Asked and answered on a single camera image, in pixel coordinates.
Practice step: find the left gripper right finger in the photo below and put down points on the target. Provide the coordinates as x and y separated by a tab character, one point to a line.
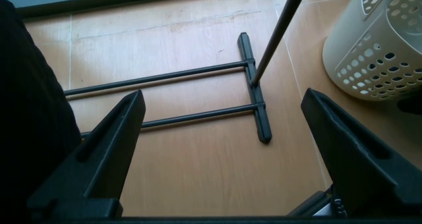
369	171

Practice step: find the window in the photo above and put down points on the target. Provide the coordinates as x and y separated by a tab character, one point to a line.
66	0

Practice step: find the black clothes rack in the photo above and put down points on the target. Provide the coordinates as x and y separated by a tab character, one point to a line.
260	118

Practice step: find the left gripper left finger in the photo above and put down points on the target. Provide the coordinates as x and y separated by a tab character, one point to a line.
99	171

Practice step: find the black shorts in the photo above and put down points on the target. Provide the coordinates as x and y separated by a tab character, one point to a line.
26	102

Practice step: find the white laundry basket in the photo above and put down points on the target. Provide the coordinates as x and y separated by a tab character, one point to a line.
362	36

